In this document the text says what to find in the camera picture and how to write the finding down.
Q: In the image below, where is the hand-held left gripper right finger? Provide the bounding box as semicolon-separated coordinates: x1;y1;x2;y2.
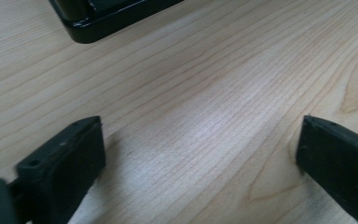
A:
295;114;358;224

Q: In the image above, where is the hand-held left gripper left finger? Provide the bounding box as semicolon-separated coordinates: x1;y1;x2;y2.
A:
14;115;107;224

